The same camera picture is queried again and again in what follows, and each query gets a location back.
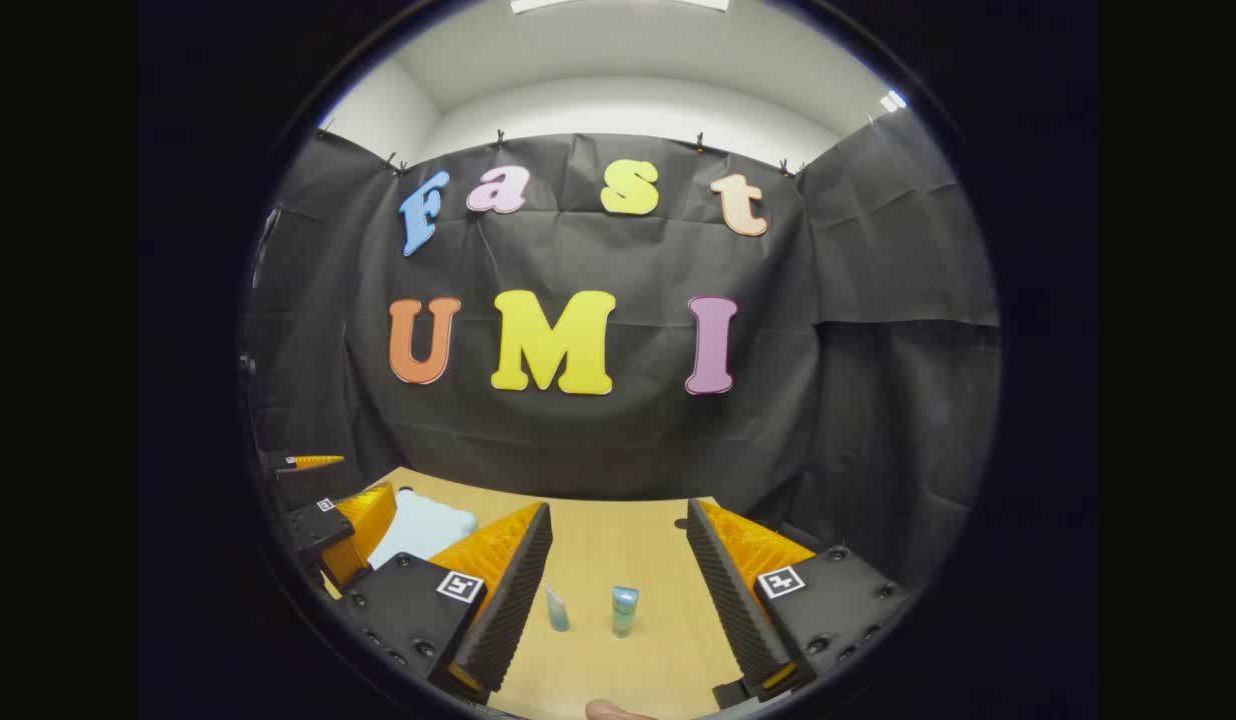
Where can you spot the light blue suitcase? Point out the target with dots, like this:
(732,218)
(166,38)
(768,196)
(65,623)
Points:
(423,525)

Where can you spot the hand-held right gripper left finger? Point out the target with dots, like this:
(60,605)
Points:
(513,600)

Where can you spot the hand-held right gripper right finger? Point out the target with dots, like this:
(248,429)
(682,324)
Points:
(728,600)

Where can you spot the white and blue cream tube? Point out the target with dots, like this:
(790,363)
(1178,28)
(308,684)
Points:
(557,610)

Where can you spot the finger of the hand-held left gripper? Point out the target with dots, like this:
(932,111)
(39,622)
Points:
(313,485)
(363,520)

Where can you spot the ceiling light panel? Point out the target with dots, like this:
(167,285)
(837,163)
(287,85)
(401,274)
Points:
(618,4)

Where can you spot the blue skin care bottle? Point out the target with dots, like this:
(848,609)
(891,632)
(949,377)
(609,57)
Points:
(624,612)

